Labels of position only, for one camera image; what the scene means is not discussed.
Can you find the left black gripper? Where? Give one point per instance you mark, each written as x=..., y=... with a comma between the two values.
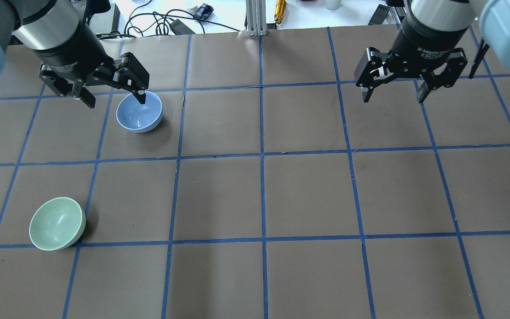
x=70, y=54

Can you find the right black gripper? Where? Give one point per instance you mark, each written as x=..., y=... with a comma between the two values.
x=421, y=43

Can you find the green bowl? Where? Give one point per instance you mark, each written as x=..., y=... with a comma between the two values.
x=57, y=224

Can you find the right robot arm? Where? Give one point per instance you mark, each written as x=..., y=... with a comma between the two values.
x=451, y=15

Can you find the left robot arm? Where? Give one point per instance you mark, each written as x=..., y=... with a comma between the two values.
x=38, y=24

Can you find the blue bowl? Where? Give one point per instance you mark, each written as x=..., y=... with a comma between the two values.
x=140, y=118

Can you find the black box left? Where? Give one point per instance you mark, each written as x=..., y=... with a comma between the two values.
x=106, y=23

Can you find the black object top right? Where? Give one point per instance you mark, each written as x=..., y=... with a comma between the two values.
x=380, y=14

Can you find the black power adapter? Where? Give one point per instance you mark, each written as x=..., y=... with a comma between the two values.
x=179, y=28

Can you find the white cup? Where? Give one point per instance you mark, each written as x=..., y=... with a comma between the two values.
x=333, y=4

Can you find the small black device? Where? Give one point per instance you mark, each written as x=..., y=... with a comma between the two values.
x=203, y=12

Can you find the brown gridded table mat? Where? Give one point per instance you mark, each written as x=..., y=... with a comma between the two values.
x=269, y=189

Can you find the yellow screwdriver handle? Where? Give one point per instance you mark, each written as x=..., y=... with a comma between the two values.
x=279, y=12

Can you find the aluminium extrusion post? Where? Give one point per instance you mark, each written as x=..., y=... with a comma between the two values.
x=256, y=15

